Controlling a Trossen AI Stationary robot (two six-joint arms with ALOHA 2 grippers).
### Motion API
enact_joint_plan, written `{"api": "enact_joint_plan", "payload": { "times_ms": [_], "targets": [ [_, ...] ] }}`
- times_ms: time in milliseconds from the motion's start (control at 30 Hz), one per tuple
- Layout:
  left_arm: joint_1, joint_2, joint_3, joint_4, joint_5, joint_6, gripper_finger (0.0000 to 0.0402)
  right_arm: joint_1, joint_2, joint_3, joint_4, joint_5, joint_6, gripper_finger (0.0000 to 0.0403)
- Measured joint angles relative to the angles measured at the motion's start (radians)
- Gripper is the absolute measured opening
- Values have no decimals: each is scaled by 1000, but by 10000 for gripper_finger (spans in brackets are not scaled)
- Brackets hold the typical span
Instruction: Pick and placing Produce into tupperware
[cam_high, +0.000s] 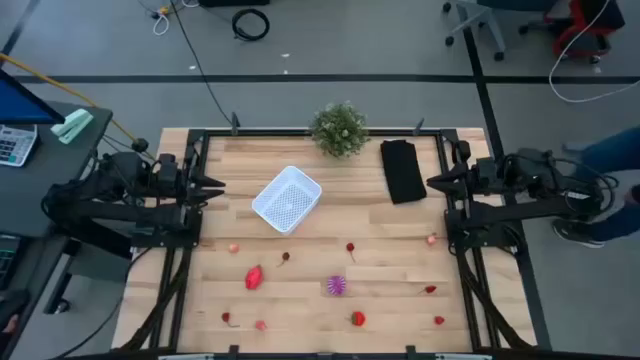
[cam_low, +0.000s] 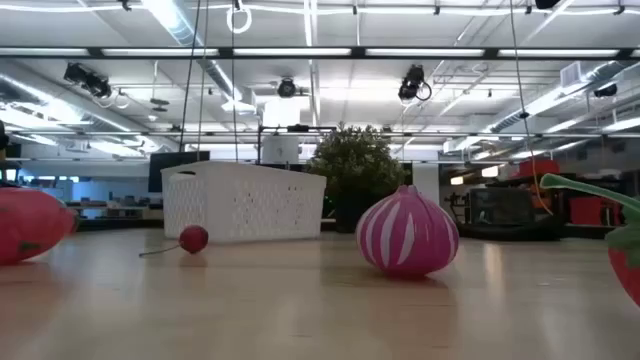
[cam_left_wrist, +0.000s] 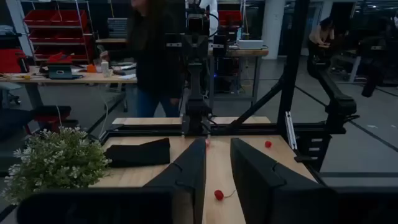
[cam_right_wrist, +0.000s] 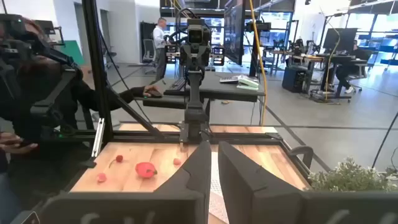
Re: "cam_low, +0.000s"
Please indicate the black metal rig frame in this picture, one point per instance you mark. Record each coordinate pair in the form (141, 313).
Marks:
(95, 51)

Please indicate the black mounted camera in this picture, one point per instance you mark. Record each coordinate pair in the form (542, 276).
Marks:
(412, 82)
(286, 88)
(90, 80)

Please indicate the white perforated plastic basket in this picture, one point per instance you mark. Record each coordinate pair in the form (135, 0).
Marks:
(250, 205)

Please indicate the red storage box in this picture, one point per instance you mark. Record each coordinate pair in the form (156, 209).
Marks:
(540, 168)

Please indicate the red toy strawberry green leaves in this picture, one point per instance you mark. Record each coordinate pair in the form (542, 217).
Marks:
(629, 275)

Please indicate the large red toy fruit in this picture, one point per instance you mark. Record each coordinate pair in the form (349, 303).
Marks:
(30, 225)

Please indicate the green potted plant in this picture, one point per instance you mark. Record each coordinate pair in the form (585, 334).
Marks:
(355, 160)

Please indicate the black folded cloth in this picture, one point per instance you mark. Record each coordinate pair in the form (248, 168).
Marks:
(510, 232)

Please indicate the black computer monitor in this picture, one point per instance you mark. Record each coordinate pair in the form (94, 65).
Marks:
(170, 160)

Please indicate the purple striped toy onion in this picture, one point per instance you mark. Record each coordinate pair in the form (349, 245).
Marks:
(407, 235)

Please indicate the red storage bin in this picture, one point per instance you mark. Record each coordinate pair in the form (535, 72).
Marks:
(590, 210)

